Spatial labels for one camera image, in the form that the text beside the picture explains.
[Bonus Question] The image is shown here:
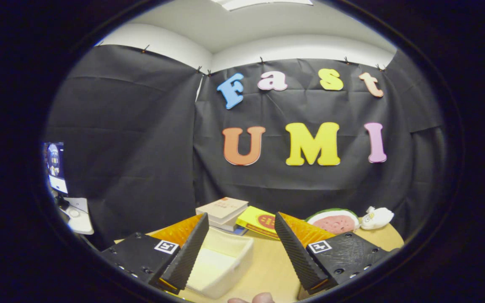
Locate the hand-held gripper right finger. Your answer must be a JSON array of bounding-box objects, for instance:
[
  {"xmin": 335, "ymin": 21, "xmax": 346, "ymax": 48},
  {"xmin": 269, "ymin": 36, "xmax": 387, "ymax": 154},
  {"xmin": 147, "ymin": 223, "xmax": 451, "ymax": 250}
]
[{"xmin": 274, "ymin": 212, "xmax": 400, "ymax": 295}]

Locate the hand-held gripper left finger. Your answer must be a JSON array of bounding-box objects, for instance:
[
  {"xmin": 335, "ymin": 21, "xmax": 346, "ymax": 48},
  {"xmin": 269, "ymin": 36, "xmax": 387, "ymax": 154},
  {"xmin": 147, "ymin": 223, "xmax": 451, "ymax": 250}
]
[{"xmin": 99, "ymin": 213, "xmax": 210, "ymax": 294}]

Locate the cream fabric storage box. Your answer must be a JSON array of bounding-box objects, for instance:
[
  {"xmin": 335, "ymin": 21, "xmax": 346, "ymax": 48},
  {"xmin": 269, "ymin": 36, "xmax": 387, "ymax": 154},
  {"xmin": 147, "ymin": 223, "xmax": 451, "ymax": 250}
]
[{"xmin": 186, "ymin": 227, "xmax": 255, "ymax": 300}]

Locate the white book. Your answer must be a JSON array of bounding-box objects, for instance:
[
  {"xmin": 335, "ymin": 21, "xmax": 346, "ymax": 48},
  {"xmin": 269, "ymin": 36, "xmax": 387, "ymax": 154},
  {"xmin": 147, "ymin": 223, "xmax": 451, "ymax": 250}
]
[{"xmin": 209, "ymin": 217, "xmax": 244, "ymax": 232}]

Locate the watermelon slice plush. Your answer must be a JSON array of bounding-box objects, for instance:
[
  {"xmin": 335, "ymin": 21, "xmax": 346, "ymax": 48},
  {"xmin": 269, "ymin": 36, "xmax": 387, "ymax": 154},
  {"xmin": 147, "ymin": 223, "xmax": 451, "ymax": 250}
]
[{"xmin": 305, "ymin": 208, "xmax": 360, "ymax": 235}]

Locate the yellow book red circle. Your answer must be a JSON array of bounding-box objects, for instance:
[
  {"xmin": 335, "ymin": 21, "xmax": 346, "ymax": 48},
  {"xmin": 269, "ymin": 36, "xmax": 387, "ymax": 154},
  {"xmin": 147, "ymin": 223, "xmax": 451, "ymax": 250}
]
[{"xmin": 236, "ymin": 205, "xmax": 283, "ymax": 241}]

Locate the beige book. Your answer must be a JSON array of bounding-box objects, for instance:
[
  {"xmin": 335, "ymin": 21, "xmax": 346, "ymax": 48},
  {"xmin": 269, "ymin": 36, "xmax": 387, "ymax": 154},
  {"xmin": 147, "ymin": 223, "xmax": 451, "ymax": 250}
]
[{"xmin": 195, "ymin": 197, "xmax": 249, "ymax": 224}]

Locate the white plush toy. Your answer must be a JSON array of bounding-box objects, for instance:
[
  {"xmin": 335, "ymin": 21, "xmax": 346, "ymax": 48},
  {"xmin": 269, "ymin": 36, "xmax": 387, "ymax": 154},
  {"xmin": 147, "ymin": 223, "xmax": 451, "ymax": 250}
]
[{"xmin": 360, "ymin": 206, "xmax": 394, "ymax": 230}]

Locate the white side desk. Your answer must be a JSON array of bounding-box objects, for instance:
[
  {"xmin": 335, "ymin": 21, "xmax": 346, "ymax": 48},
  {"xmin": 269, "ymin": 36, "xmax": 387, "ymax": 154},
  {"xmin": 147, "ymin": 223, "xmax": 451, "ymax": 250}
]
[{"xmin": 56, "ymin": 197, "xmax": 95, "ymax": 235}]

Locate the computer monitor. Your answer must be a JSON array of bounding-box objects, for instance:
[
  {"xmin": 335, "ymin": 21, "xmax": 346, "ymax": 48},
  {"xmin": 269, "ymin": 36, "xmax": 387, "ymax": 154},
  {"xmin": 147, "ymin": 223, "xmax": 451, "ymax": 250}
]
[{"xmin": 42, "ymin": 142, "xmax": 69, "ymax": 195}]

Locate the large ceiling light panel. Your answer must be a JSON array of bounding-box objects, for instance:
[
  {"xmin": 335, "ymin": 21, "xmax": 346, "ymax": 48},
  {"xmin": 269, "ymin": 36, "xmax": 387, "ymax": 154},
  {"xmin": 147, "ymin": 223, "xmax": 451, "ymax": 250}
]
[{"xmin": 212, "ymin": 0, "xmax": 314, "ymax": 11}]

